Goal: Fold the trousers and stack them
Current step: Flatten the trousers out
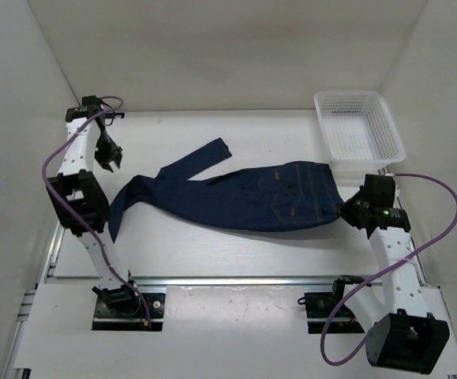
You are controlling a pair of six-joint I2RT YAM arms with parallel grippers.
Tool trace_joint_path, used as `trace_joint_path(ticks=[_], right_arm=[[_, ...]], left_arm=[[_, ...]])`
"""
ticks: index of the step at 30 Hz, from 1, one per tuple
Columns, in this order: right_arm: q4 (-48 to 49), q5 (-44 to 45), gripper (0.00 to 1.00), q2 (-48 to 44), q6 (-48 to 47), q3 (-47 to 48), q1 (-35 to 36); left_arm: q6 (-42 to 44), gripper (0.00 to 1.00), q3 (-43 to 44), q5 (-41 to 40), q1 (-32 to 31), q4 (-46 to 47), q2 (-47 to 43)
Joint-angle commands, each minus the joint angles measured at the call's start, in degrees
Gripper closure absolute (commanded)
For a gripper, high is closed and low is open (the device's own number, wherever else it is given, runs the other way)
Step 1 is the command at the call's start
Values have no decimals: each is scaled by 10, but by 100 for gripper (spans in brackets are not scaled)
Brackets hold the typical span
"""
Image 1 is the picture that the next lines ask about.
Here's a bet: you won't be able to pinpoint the dark blue denim trousers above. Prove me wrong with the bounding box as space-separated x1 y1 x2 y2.
108 138 343 239

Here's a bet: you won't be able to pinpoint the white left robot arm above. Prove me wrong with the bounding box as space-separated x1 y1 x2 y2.
42 95 142 317

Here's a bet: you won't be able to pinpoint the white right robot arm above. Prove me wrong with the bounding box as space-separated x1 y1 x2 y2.
330 174 450 375

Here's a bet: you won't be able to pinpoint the dark label sticker on table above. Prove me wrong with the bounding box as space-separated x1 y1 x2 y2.
105 112 125 119

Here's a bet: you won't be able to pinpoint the white perforated plastic basket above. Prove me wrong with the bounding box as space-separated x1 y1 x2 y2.
314 90 406 174

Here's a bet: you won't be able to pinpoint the aluminium right side rail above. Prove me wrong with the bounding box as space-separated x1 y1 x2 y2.
378 167 402 208

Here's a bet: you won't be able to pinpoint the aluminium rail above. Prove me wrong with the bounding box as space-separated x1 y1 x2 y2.
34 276 426 289
36 223 65 287
378 167 402 208

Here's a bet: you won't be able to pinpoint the aluminium left side rail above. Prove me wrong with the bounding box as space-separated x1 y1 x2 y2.
36 223 65 287

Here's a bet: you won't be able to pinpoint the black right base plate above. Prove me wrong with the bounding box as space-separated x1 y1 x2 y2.
297 292 365 335

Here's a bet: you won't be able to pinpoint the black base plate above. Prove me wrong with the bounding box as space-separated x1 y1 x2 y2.
92 286 166 332
297 292 365 335

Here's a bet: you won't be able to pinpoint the aluminium front rail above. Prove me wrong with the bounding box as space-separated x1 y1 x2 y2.
34 276 426 289

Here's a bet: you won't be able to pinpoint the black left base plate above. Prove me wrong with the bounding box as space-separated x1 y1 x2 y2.
92 286 166 332

